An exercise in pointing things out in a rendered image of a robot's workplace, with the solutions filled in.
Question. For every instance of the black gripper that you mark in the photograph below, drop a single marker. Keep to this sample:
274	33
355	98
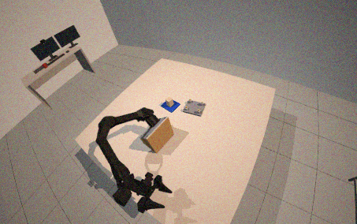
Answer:
145	203

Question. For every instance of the blue plate with square handle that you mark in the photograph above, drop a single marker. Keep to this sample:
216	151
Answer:
170	104

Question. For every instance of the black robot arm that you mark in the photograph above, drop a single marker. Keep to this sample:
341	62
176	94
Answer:
119	170

